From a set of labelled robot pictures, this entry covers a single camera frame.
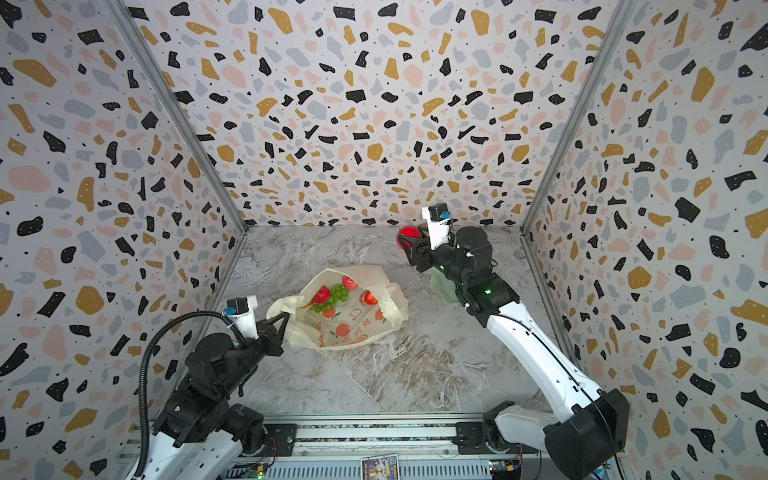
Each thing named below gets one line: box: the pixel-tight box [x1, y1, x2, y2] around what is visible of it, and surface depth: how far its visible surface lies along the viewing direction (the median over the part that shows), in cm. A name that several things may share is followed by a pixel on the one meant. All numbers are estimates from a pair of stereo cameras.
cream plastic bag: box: [266, 265, 409, 350], surface depth 91 cm
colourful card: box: [360, 454, 400, 480], surface depth 70 cm
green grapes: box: [310, 284, 349, 313], surface depth 101 cm
